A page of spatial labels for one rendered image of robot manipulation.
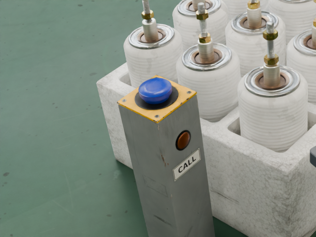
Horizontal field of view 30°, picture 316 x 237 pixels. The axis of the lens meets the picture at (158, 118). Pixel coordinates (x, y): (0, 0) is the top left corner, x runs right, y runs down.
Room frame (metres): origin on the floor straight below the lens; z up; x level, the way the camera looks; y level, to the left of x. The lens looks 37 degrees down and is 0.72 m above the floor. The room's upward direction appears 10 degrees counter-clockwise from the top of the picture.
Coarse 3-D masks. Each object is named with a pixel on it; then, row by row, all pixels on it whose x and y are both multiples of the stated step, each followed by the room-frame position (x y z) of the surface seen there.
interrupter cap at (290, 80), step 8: (256, 72) 0.68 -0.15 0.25; (280, 72) 0.67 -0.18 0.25; (288, 72) 0.67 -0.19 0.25; (296, 72) 0.66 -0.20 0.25; (248, 80) 0.67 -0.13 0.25; (256, 80) 0.67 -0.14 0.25; (280, 80) 0.66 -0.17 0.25; (288, 80) 0.65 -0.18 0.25; (296, 80) 0.65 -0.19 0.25; (248, 88) 0.65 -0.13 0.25; (256, 88) 0.65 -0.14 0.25; (264, 88) 0.64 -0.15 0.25; (272, 88) 0.64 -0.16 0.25; (280, 88) 0.64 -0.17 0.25; (288, 88) 0.63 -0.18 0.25; (296, 88) 0.63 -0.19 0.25; (264, 96) 0.63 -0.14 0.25; (272, 96) 0.62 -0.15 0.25; (280, 96) 0.62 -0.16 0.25
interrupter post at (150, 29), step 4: (144, 20) 0.85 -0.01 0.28; (152, 20) 0.84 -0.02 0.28; (144, 24) 0.83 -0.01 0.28; (148, 24) 0.83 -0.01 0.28; (152, 24) 0.83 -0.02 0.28; (156, 24) 0.84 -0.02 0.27; (144, 28) 0.84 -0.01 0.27; (148, 28) 0.83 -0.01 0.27; (152, 28) 0.83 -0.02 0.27; (156, 28) 0.84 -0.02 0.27; (144, 32) 0.84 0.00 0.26; (148, 32) 0.83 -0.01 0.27; (152, 32) 0.83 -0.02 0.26; (156, 32) 0.84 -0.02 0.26; (144, 36) 0.84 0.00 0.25; (148, 36) 0.83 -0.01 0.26; (152, 36) 0.83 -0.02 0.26; (156, 36) 0.83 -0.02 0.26
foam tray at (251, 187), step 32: (224, 128) 0.66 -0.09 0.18; (128, 160) 0.82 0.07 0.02; (224, 160) 0.64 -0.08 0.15; (256, 160) 0.59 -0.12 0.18; (288, 160) 0.57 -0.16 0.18; (224, 192) 0.64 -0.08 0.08; (256, 192) 0.59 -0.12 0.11; (288, 192) 0.55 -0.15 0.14; (256, 224) 0.60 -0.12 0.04; (288, 224) 0.55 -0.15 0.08
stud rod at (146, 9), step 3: (144, 0) 0.84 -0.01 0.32; (147, 0) 0.84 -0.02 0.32; (144, 3) 0.84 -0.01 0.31; (147, 3) 0.84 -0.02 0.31; (144, 6) 0.84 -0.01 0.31; (147, 6) 0.84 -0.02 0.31; (144, 9) 0.84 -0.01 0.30; (147, 9) 0.84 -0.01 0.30; (144, 12) 0.84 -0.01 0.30; (147, 12) 0.84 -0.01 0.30; (147, 21) 0.84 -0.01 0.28; (150, 21) 0.84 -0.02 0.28
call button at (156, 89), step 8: (152, 80) 0.60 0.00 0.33; (160, 80) 0.59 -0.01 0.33; (168, 80) 0.59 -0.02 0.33; (144, 88) 0.58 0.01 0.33; (152, 88) 0.58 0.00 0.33; (160, 88) 0.58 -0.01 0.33; (168, 88) 0.57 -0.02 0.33; (144, 96) 0.57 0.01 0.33; (152, 96) 0.57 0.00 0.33; (160, 96) 0.56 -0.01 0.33; (168, 96) 0.58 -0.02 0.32
